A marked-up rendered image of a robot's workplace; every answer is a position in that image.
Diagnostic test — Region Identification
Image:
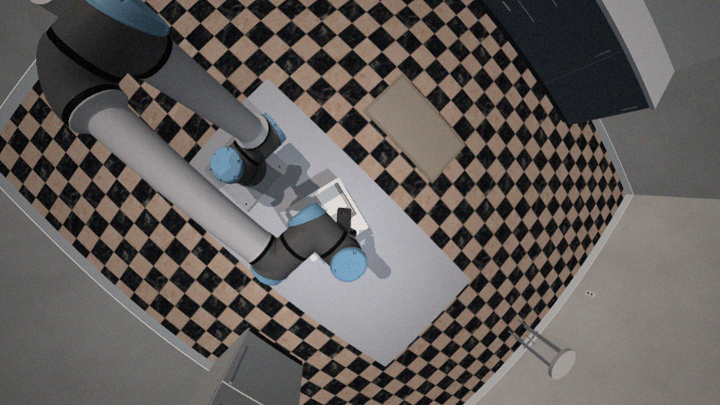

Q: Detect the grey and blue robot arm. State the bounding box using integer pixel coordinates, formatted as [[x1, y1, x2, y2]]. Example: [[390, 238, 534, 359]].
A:
[[36, 0, 367, 286]]

